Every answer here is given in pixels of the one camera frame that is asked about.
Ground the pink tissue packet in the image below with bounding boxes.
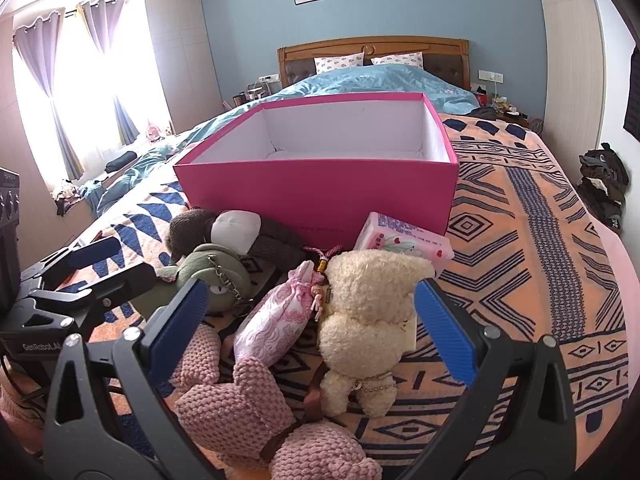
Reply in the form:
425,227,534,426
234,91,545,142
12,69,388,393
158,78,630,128
354,211,455,278

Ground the black jacket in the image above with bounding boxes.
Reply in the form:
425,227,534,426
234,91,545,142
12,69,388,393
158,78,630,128
624,46,640,139

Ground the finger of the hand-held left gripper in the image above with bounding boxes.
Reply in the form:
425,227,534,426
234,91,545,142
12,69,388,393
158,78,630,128
27,264,157,333
31,236,122,287

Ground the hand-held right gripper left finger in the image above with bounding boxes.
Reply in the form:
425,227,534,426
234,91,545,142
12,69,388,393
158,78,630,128
42,277,226,480

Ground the cluttered nightstand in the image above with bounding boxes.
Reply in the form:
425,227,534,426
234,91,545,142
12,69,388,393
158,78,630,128
470,87,543,133
231,82,275,109

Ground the white dotted pillow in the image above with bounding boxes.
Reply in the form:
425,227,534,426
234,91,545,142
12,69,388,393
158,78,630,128
314,52,365,75
371,51,424,68

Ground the pile of dark clothes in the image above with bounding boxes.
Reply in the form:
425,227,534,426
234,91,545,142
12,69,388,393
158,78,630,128
577,142,631,233

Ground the beige wardrobe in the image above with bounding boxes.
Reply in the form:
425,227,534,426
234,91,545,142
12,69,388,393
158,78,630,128
532,0,606,161

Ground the dark cloth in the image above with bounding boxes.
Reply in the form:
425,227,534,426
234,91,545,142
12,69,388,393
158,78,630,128
105,151,138,173

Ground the green plush toy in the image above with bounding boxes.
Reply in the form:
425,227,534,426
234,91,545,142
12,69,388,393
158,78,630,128
132,244,256,318

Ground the pink patterned drawstring pouch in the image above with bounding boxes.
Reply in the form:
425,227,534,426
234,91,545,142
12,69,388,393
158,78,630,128
233,244,343,363

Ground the purple curtain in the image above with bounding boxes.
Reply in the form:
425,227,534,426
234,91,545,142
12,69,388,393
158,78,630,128
12,7,83,181
82,0,141,146

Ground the blue duvet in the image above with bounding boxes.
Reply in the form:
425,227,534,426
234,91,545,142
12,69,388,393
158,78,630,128
80,66,481,216

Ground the pink cardboard box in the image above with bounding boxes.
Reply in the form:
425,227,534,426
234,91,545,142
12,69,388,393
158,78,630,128
172,92,460,241

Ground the wooden headboard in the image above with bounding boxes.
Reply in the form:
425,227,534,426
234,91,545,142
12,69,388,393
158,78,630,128
277,36,471,91

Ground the heap of mixed clothes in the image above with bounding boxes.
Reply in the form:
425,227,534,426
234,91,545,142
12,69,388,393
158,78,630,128
51,178,82,217

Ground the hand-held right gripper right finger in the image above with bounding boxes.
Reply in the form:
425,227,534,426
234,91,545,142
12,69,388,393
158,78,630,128
395,279,578,480

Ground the pink knitted bear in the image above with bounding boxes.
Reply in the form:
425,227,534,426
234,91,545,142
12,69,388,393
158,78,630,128
170,322,383,480

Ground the cream teddy bear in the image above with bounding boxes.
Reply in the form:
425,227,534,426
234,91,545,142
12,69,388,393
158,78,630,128
317,249,436,418

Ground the orange patterned blanket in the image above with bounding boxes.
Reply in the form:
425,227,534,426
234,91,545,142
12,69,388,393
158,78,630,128
15,115,631,480

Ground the brown plush toy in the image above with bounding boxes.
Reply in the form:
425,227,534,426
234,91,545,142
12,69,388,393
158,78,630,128
167,208,311,266

